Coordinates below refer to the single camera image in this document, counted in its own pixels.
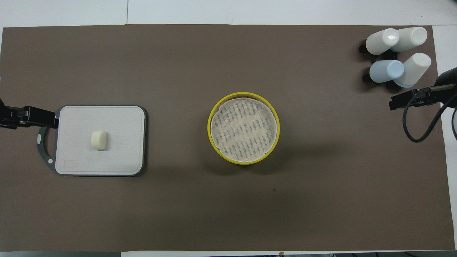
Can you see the yellow steamer lid white top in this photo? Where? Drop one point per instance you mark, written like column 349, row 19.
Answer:
column 242, row 128

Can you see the light blue plastic cup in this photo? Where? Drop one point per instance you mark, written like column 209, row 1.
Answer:
column 385, row 71

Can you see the brown table mat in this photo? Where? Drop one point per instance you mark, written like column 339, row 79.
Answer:
column 178, row 207

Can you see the white steamed bun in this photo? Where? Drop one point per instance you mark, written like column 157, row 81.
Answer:
column 99, row 140

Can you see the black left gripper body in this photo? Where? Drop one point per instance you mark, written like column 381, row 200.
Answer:
column 10, row 117

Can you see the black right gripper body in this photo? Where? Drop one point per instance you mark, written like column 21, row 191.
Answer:
column 448, row 78

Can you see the white cutting board grey rim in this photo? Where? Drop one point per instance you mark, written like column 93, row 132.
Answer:
column 117, row 150

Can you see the yellow bamboo steamer base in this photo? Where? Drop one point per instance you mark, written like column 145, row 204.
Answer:
column 244, row 163

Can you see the white cup with blue rim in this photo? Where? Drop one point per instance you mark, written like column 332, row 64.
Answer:
column 410, row 37
column 416, row 67

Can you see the black cup rack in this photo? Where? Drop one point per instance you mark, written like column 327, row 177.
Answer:
column 365, row 77

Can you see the white plastic cup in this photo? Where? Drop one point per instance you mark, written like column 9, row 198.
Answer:
column 380, row 43

